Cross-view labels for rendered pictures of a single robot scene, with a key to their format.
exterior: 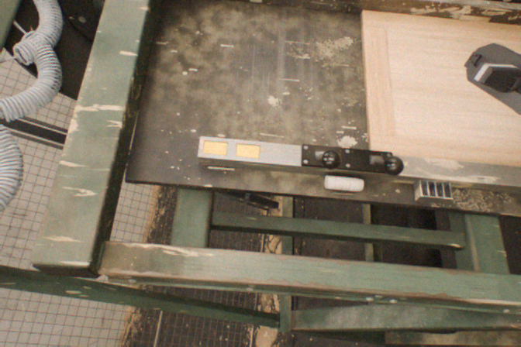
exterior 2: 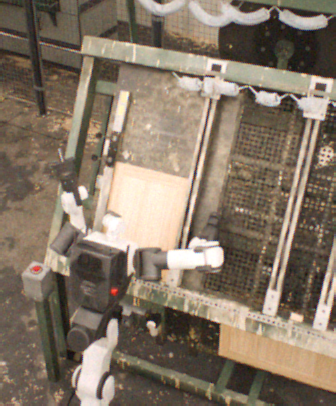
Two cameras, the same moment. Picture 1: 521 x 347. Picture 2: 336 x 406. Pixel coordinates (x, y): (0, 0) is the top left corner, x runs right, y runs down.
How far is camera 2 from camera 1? 290 cm
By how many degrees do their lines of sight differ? 45
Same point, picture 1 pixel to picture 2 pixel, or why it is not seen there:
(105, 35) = (167, 54)
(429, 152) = (115, 186)
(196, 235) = (101, 89)
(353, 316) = not seen: hidden behind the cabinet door
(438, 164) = (107, 185)
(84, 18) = (269, 35)
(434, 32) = (174, 212)
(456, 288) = not seen: hidden behind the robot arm
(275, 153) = (118, 121)
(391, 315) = not seen: hidden behind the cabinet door
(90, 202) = (99, 52)
